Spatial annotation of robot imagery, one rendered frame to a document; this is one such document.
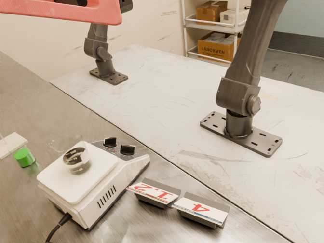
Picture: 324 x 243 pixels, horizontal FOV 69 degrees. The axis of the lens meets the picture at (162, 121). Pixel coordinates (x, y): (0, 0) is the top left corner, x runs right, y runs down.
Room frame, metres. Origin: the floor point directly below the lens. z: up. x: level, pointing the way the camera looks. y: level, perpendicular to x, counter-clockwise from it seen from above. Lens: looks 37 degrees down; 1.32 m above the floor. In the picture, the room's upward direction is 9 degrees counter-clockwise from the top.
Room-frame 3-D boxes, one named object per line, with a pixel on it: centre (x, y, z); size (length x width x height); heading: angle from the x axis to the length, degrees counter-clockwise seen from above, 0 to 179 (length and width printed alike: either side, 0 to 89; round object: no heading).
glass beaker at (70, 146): (0.33, 0.17, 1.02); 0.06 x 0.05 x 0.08; 92
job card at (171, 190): (0.30, 0.04, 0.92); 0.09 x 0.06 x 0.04; 57
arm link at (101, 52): (0.91, 0.19, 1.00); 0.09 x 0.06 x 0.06; 39
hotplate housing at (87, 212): (0.35, 0.16, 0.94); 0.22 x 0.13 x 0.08; 139
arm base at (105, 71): (0.91, 0.19, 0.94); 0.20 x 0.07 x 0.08; 39
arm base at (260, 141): (0.45, -0.19, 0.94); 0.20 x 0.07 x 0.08; 39
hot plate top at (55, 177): (0.33, 0.18, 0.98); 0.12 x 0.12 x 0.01; 49
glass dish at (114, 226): (0.23, 0.12, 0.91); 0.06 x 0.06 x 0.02
